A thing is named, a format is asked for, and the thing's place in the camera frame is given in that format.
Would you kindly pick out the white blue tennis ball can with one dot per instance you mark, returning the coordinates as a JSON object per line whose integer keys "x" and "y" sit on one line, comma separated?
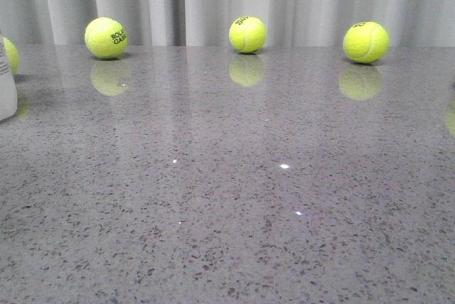
{"x": 8, "y": 93}

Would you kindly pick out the yellow tennis ball centre back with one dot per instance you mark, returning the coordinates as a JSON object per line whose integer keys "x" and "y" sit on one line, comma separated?
{"x": 247, "y": 34}

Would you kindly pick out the yellow Roland Garros tennis ball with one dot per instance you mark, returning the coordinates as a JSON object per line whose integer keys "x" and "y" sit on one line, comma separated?
{"x": 106, "y": 38}

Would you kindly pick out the yellow tennis ball right back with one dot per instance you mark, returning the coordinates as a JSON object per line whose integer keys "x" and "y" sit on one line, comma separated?
{"x": 366, "y": 42}

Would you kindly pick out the yellow tennis ball edge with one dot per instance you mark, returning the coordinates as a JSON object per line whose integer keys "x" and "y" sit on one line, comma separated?
{"x": 12, "y": 54}

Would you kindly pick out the grey pleated curtain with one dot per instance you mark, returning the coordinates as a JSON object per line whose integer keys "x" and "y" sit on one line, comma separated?
{"x": 206, "y": 22}

